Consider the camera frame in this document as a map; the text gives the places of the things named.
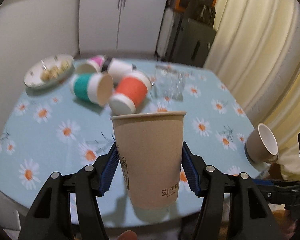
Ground brown kraft paper cup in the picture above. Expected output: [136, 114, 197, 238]
[111, 111, 186, 210]

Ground teal sleeve paper cup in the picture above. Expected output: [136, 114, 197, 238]
[70, 73, 114, 107]

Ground orange sleeve paper cup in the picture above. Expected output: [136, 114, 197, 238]
[109, 70, 152, 115]

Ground pink sleeve paper cup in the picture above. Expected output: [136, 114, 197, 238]
[76, 55, 106, 74]

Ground black band white paper cup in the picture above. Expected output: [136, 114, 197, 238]
[102, 58, 136, 84]

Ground person's left thumb tip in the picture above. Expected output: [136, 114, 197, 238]
[117, 230, 138, 240]

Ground yellow fuzzy blanket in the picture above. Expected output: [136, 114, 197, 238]
[273, 210, 296, 239]

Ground beige ceramic mug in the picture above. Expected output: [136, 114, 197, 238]
[245, 123, 279, 164]

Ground yellow food pieces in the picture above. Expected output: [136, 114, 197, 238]
[40, 61, 70, 81]

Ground cream pleated curtain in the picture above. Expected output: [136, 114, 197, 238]
[203, 0, 300, 153]

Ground white floral bowl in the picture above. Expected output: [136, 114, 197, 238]
[24, 54, 74, 90]

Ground clear glass tumbler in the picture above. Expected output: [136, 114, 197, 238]
[151, 64, 186, 101]

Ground dark grey suitcase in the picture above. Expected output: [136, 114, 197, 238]
[165, 18, 216, 68]

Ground white suitcase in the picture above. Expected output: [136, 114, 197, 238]
[156, 8, 174, 58]

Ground dark brown handbag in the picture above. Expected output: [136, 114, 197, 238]
[185, 0, 216, 28]

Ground white wardrobe cabinet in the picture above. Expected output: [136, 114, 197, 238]
[78, 0, 167, 55]

